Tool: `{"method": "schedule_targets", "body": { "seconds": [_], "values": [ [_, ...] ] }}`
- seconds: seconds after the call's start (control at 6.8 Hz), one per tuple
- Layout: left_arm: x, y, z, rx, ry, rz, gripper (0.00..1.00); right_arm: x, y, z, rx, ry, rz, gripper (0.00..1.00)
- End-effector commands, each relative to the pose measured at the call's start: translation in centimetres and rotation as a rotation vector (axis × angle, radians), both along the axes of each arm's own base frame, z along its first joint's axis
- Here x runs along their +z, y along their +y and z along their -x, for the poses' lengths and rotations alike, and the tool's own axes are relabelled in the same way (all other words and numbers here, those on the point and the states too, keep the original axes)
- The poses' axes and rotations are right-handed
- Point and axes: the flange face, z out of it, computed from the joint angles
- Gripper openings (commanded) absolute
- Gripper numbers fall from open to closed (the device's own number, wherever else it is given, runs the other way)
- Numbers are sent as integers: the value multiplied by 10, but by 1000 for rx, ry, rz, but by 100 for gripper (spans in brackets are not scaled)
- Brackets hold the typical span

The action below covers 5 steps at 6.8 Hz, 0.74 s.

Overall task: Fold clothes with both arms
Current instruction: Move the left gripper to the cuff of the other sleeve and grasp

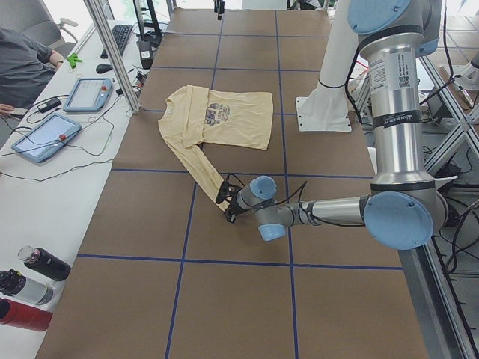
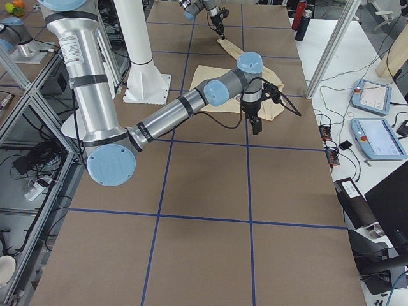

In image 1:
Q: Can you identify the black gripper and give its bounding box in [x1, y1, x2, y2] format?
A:
[224, 186, 247, 221]

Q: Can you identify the cream long-sleeve graphic shirt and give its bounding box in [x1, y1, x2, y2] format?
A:
[158, 85, 273, 201]

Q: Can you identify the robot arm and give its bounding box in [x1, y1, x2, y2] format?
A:
[217, 1, 448, 250]

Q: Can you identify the blue teach pendant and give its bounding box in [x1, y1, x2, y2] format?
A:
[11, 114, 82, 163]
[63, 78, 112, 113]

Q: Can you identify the black computer mouse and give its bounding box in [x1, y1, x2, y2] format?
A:
[95, 64, 112, 74]

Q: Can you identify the black bottle steel cap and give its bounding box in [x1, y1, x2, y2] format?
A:
[17, 245, 71, 282]

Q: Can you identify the black keyboard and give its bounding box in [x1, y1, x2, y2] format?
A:
[112, 25, 133, 55]

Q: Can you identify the red bottle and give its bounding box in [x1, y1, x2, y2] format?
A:
[1, 299, 52, 331]

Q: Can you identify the person in grey shirt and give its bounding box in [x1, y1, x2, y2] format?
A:
[1, 28, 65, 114]

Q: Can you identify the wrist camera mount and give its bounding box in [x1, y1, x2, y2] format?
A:
[215, 174, 245, 204]

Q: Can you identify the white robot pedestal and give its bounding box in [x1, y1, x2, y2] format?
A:
[296, 1, 359, 132]

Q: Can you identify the aluminium frame post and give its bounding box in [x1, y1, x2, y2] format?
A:
[84, 0, 140, 114]

